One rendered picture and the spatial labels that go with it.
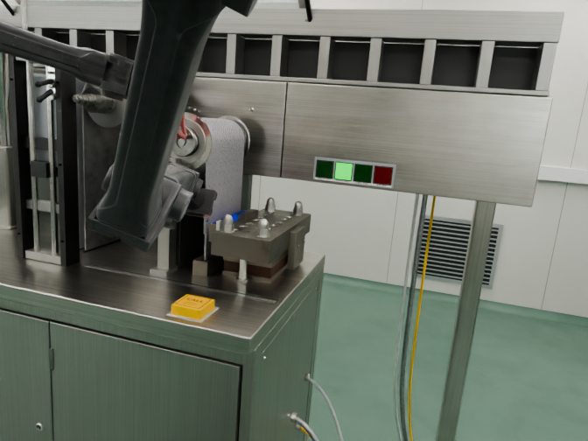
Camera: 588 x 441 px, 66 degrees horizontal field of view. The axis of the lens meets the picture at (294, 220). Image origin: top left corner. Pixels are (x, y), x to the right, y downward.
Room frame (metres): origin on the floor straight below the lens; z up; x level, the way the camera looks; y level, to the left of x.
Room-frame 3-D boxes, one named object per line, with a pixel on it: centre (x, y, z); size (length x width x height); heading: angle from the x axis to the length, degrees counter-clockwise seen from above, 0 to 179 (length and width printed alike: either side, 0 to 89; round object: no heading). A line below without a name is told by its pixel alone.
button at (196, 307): (0.93, 0.20, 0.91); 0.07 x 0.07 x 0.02; 74
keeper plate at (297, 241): (1.29, -0.02, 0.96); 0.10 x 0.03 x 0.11; 164
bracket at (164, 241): (1.17, 0.34, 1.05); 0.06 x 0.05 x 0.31; 164
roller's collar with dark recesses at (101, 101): (1.24, 0.54, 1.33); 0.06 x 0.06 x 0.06; 74
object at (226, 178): (1.29, 0.20, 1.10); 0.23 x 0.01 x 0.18; 164
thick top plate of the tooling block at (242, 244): (1.30, 0.08, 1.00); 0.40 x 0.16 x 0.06; 164
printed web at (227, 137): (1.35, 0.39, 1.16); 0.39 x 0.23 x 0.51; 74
